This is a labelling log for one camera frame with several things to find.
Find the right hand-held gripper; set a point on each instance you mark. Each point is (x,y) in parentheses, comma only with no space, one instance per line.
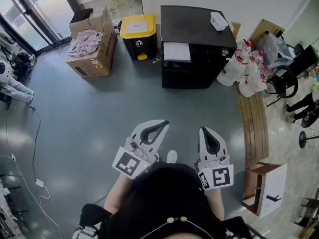
(219,177)

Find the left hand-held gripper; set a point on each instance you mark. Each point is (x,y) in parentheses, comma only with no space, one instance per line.
(125,164)

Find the white paper sheet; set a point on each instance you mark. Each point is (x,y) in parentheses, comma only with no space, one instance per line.
(177,51)

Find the person's left forearm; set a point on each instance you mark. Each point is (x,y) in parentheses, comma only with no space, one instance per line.
(117,195)

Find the person's right forearm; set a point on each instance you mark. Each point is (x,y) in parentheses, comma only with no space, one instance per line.
(216,203)

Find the white shoe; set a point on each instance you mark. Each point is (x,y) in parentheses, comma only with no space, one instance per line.
(172,156)

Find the wooden slatted bench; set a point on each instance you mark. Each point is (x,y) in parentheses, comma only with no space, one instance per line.
(254,123)

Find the person's black clothing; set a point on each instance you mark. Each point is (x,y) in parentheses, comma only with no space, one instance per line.
(164,195)

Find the pile of white plastic bags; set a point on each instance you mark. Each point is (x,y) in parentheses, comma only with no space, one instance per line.
(249,78)

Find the white printed board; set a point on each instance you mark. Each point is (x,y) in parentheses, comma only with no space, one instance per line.
(272,188)

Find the black round stand base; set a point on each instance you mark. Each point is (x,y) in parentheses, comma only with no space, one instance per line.
(302,139)

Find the black round chair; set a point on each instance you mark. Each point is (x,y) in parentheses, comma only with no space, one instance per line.
(284,81)

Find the large brown cardboard box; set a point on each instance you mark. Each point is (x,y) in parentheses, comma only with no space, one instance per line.
(104,46)

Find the yellow lid black trash bin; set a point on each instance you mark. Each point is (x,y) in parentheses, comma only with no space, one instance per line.
(138,26)

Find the clear plastic storage bin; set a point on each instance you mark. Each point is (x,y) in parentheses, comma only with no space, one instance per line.
(272,50)

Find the pile of pink cloths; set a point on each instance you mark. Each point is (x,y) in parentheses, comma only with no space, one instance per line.
(84,42)

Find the small cardboard piece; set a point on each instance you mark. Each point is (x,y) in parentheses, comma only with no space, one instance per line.
(235,29)

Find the white packet on cabinet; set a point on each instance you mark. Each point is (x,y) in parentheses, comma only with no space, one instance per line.
(218,21)

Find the flat cardboard sheet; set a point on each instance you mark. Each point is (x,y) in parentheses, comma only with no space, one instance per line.
(264,30)

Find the black cloth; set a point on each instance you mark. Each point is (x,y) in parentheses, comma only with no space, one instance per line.
(81,15)

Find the black equipment pile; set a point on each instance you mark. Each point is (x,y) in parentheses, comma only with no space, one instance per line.
(22,61)

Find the cluttered equipment shelf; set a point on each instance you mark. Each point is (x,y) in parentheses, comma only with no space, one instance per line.
(10,208)

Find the glass door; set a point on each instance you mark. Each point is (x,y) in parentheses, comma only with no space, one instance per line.
(37,14)

